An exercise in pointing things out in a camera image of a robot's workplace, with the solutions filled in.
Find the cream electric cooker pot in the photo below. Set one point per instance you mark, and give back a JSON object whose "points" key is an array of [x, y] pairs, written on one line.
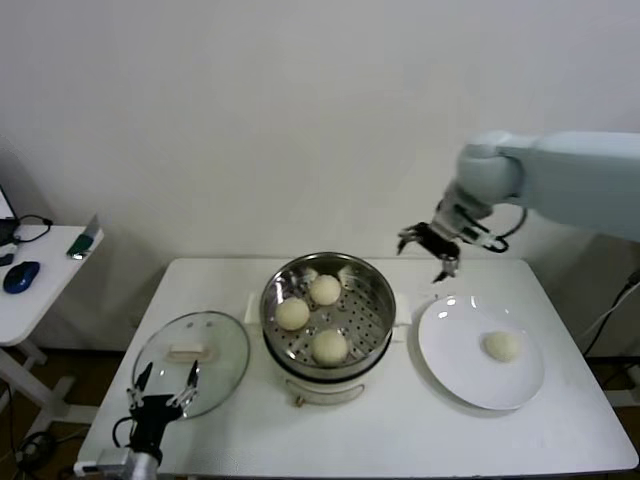
{"points": [[325, 390]]}

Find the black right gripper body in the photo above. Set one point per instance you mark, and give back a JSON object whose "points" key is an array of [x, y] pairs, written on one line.
{"points": [[440, 242]]}

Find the blue computer mouse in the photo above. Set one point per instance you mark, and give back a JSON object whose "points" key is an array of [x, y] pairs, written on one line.
{"points": [[21, 276]]}

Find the white round plate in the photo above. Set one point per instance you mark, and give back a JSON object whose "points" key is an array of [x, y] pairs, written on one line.
{"points": [[450, 360]]}

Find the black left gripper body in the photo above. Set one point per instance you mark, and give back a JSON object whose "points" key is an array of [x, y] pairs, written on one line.
{"points": [[148, 417]]}

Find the perforated steel steamer basket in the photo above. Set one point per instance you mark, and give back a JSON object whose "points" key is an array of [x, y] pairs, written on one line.
{"points": [[365, 320]]}

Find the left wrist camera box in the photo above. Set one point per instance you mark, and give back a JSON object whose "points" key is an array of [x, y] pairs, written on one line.
{"points": [[112, 457]]}

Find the white steamed baozi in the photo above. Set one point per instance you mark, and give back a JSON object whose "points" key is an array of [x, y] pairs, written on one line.
{"points": [[326, 290], [329, 347], [501, 346], [292, 315]]}

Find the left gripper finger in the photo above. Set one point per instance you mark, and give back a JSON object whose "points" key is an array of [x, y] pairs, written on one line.
{"points": [[142, 380], [191, 378]]}

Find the small black desk object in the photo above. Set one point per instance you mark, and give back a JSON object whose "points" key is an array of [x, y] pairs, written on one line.
{"points": [[6, 260]]}

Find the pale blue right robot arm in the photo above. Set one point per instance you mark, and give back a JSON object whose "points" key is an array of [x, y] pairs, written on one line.
{"points": [[575, 180]]}

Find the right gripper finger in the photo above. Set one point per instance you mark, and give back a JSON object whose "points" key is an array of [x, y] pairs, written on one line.
{"points": [[451, 265], [412, 235]]}

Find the laptop computer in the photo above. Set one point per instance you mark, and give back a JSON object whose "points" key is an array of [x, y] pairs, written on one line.
{"points": [[4, 205]]}

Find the white side table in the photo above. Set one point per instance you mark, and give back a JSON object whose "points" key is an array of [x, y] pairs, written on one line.
{"points": [[45, 310]]}

